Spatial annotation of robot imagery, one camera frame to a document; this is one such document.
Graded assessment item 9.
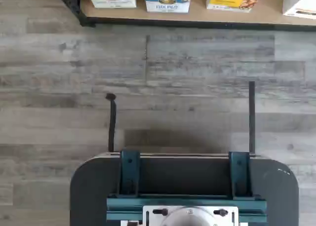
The blue white oatmeal box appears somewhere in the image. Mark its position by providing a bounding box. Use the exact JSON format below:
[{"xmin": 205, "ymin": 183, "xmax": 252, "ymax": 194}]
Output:
[{"xmin": 144, "ymin": 0, "xmax": 193, "ymax": 13}]

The low wooden shelf board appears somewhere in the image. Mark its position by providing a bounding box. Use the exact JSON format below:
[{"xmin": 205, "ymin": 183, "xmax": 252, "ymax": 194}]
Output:
[{"xmin": 80, "ymin": 0, "xmax": 316, "ymax": 27}]

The black metal shelf rack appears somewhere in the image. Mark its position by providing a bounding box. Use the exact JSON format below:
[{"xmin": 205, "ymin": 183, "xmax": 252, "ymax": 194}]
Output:
[{"xmin": 52, "ymin": 0, "xmax": 316, "ymax": 31}]

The yellow white granola box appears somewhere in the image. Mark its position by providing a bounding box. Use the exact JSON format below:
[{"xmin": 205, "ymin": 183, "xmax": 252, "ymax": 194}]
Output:
[{"xmin": 206, "ymin": 0, "xmax": 268, "ymax": 13}]

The black rod with bent tip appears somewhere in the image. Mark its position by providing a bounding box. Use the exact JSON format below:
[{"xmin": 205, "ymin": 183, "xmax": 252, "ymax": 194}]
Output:
[{"xmin": 105, "ymin": 92, "xmax": 117, "ymax": 152}]

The straight black rod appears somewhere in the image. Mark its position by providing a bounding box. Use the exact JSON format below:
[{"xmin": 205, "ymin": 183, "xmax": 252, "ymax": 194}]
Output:
[{"xmin": 248, "ymin": 81, "xmax": 256, "ymax": 156}]

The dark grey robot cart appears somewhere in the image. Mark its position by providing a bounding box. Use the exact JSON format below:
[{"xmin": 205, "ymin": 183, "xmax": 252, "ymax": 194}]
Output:
[{"xmin": 70, "ymin": 151, "xmax": 300, "ymax": 226}]

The white patterned carton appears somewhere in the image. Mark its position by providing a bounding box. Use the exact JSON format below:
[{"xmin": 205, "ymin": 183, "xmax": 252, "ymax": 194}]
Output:
[{"xmin": 282, "ymin": 0, "xmax": 316, "ymax": 20}]

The teal metal mounting frame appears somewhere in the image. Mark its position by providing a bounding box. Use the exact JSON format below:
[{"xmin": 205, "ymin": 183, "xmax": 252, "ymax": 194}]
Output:
[{"xmin": 106, "ymin": 150, "xmax": 269, "ymax": 226}]

